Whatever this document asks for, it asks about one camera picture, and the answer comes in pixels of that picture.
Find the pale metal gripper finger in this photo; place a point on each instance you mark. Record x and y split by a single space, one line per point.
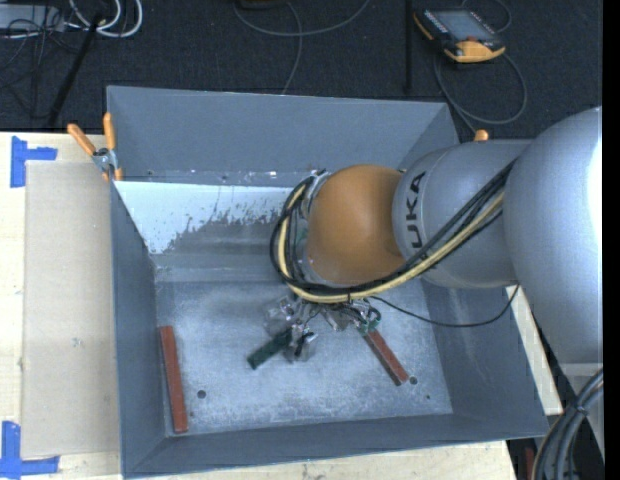
277 318
302 348

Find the dark green block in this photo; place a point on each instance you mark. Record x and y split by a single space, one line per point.
267 352

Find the red-brown flat block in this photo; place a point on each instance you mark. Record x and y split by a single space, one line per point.
387 358
174 383

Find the grey metal bin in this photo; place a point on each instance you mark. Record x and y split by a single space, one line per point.
230 133

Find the pale flat board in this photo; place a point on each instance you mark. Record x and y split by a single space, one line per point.
65 293

